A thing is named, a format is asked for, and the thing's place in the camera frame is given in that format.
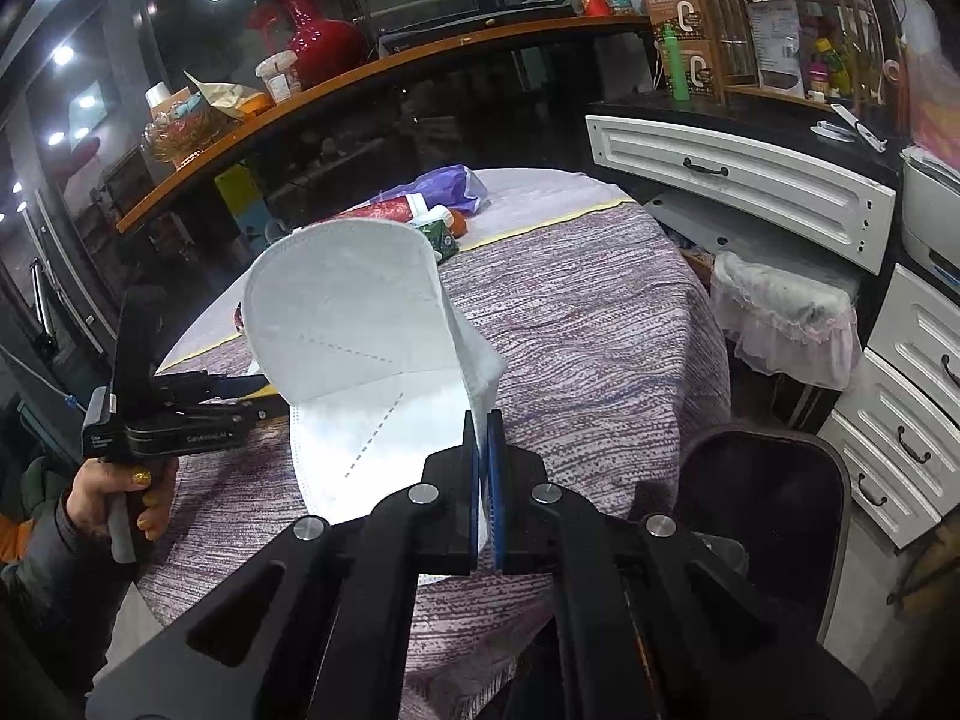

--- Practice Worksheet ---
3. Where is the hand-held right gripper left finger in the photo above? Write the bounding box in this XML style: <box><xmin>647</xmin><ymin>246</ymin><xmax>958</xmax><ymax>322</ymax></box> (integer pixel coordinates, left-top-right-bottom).
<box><xmin>85</xmin><ymin>409</ymin><xmax>482</xmax><ymax>720</ymax></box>

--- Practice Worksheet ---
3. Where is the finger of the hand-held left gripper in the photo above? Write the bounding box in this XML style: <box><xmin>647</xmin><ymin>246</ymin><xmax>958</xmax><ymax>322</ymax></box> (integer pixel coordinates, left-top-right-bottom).
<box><xmin>161</xmin><ymin>394</ymin><xmax>290</xmax><ymax>428</ymax></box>
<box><xmin>155</xmin><ymin>371</ymin><xmax>269</xmax><ymax>402</ymax></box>

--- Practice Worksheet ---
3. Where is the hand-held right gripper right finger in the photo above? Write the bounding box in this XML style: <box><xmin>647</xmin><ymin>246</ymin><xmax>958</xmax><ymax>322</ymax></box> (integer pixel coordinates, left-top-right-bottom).
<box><xmin>486</xmin><ymin>409</ymin><xmax>878</xmax><ymax>720</ymax></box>

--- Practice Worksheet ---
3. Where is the white face mask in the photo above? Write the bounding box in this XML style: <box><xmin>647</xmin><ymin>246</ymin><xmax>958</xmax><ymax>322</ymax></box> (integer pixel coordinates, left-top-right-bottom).
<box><xmin>241</xmin><ymin>221</ymin><xmax>509</xmax><ymax>587</ymax></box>

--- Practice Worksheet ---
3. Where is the orange white plastic bag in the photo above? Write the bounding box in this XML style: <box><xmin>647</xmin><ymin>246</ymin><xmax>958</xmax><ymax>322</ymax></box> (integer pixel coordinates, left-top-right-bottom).
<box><xmin>366</xmin><ymin>191</ymin><xmax>452</xmax><ymax>232</ymax></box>

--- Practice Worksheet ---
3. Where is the green drink carton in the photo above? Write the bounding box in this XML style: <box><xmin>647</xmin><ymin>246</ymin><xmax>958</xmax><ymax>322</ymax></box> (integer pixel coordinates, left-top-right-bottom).
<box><xmin>412</xmin><ymin>214</ymin><xmax>460</xmax><ymax>260</ymax></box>

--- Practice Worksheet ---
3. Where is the black trash bin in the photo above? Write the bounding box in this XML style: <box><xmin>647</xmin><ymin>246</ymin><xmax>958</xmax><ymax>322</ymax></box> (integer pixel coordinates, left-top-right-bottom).
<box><xmin>679</xmin><ymin>424</ymin><xmax>852</xmax><ymax>653</ymax></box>

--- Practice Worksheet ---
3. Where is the purple plastic bag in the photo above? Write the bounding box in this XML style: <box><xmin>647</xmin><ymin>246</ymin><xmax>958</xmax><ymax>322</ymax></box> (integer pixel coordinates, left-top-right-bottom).
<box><xmin>382</xmin><ymin>165</ymin><xmax>488</xmax><ymax>218</ymax></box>

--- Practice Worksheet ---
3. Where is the person's left forearm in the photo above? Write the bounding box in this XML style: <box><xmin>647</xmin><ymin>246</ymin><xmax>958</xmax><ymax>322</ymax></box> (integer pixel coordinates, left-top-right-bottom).
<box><xmin>0</xmin><ymin>457</ymin><xmax>147</xmax><ymax>698</ymax></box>

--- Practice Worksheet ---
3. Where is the person's left hand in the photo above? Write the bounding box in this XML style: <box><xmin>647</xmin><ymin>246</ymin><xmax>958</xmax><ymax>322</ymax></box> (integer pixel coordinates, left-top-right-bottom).
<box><xmin>64</xmin><ymin>456</ymin><xmax>181</xmax><ymax>542</ymax></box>

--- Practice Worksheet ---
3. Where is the gift basket with wrapped items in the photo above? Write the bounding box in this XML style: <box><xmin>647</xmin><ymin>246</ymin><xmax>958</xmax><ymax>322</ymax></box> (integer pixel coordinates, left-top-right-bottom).
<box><xmin>142</xmin><ymin>82</ymin><xmax>226</xmax><ymax>166</ymax></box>

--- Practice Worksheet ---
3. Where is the cream paper bag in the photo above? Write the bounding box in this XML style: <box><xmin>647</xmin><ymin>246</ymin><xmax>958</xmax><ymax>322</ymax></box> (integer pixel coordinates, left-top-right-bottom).
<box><xmin>184</xmin><ymin>71</ymin><xmax>271</xmax><ymax>121</ymax></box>

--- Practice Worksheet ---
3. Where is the small jar white lid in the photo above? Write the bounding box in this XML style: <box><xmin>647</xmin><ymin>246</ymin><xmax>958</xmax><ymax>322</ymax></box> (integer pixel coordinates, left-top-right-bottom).
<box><xmin>255</xmin><ymin>51</ymin><xmax>301</xmax><ymax>102</ymax></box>

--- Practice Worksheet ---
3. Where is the wooden counter shelf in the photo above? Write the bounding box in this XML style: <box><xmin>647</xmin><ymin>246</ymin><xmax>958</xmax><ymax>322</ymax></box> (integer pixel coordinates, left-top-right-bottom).
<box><xmin>116</xmin><ymin>13</ymin><xmax>653</xmax><ymax>233</ymax></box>

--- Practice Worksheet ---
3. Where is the white cloth yellow edge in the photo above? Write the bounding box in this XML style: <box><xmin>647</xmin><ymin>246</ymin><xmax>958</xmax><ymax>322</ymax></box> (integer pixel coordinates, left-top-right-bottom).
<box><xmin>154</xmin><ymin>167</ymin><xmax>638</xmax><ymax>383</ymax></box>

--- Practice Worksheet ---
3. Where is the white lace covered stool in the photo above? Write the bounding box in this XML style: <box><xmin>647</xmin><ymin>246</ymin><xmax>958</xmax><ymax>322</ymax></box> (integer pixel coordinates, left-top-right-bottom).
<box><xmin>709</xmin><ymin>249</ymin><xmax>863</xmax><ymax>391</ymax></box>

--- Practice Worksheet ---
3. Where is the red vase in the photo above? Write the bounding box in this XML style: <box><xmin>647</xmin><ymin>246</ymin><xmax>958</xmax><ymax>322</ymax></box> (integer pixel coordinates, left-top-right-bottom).
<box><xmin>251</xmin><ymin>0</ymin><xmax>368</xmax><ymax>87</ymax></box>

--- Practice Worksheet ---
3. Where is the long white drawer cabinet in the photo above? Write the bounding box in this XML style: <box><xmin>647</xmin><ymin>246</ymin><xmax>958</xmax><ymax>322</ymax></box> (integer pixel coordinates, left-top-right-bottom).
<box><xmin>585</xmin><ymin>115</ymin><xmax>897</xmax><ymax>276</ymax></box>

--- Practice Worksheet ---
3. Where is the white stacked drawer unit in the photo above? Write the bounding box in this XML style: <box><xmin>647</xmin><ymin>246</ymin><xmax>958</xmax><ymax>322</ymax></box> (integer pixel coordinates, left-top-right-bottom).
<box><xmin>817</xmin><ymin>262</ymin><xmax>960</xmax><ymax>548</ymax></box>

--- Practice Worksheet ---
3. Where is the green bottle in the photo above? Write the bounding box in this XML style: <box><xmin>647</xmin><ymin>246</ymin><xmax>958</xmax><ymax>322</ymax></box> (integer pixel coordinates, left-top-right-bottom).
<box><xmin>661</xmin><ymin>25</ymin><xmax>691</xmax><ymax>101</ymax></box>

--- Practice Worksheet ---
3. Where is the brown product box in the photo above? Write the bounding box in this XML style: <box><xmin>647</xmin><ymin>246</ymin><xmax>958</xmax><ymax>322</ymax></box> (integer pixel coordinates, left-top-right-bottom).
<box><xmin>645</xmin><ymin>0</ymin><xmax>713</xmax><ymax>42</ymax></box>
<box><xmin>660</xmin><ymin>41</ymin><xmax>717</xmax><ymax>97</ymax></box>

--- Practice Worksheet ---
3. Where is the white printer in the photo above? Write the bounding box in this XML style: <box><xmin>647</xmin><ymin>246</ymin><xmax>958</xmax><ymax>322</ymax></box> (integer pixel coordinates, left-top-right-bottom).
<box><xmin>900</xmin><ymin>146</ymin><xmax>960</xmax><ymax>282</ymax></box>

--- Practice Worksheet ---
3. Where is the white hair clipper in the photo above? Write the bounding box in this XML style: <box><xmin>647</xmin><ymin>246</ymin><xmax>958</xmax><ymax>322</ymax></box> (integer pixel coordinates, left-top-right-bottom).
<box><xmin>829</xmin><ymin>101</ymin><xmax>890</xmax><ymax>151</ymax></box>

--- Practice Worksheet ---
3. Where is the wooden shelf rack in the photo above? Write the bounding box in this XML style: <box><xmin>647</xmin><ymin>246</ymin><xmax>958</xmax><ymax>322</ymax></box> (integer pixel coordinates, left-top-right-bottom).
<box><xmin>694</xmin><ymin>0</ymin><xmax>893</xmax><ymax>110</ymax></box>

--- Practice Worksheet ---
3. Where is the clear bag of snacks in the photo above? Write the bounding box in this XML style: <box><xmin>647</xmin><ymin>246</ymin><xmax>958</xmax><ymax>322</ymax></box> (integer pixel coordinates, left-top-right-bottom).
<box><xmin>896</xmin><ymin>37</ymin><xmax>960</xmax><ymax>166</ymax></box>

